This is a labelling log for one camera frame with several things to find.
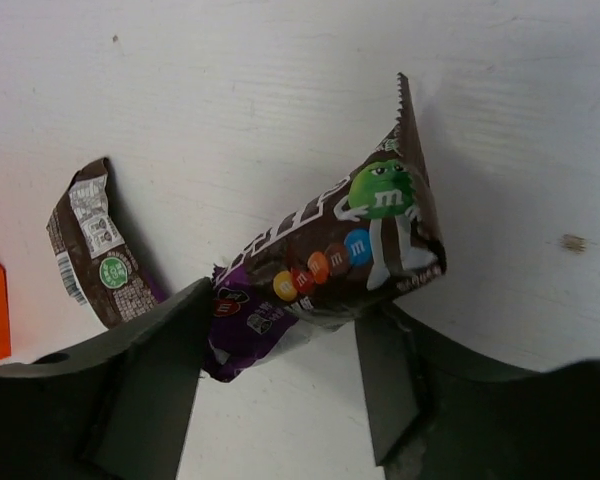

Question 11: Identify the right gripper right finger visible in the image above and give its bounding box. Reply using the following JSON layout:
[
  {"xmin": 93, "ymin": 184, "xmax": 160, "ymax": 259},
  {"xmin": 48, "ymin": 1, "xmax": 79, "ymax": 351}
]
[{"xmin": 355, "ymin": 304, "xmax": 600, "ymax": 479}]

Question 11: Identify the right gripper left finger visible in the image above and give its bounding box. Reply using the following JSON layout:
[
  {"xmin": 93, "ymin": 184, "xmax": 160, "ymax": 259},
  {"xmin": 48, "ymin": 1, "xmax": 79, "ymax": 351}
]
[{"xmin": 0, "ymin": 278, "xmax": 213, "ymax": 479}]

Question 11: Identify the brown white snack wrapper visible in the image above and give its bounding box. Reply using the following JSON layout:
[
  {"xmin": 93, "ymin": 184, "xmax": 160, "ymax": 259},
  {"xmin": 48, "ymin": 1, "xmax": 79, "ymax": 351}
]
[{"xmin": 46, "ymin": 157, "xmax": 167, "ymax": 329}]

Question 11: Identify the purple brown snack wrapper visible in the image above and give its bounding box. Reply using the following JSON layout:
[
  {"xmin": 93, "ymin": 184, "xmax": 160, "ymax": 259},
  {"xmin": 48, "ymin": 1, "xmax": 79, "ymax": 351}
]
[{"xmin": 203, "ymin": 75, "xmax": 447, "ymax": 382}]

